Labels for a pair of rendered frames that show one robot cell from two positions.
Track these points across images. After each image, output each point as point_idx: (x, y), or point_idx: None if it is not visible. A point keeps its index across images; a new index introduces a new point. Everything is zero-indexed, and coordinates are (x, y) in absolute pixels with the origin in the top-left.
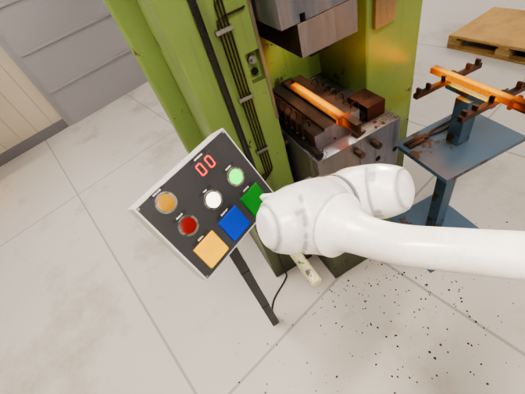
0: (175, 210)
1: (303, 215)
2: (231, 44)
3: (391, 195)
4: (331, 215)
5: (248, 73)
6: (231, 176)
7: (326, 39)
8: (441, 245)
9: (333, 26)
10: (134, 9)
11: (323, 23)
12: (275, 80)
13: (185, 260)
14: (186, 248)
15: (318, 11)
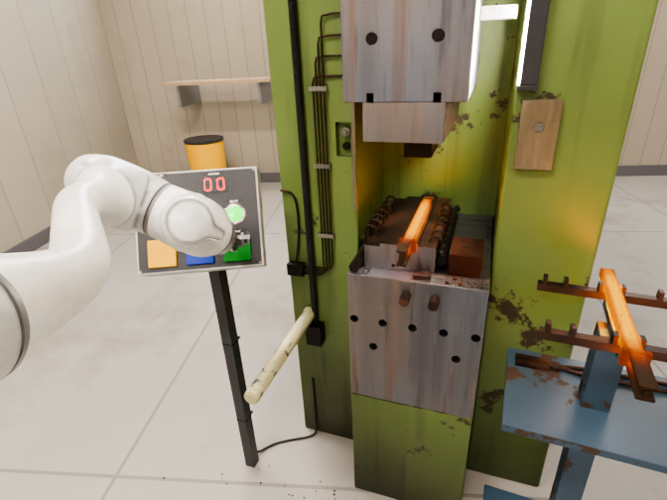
0: None
1: (85, 168)
2: (321, 104)
3: (165, 211)
4: (87, 173)
5: (333, 142)
6: (230, 209)
7: (396, 134)
8: (61, 199)
9: (407, 123)
10: None
11: (394, 114)
12: (425, 192)
13: (136, 243)
14: (143, 235)
15: (390, 98)
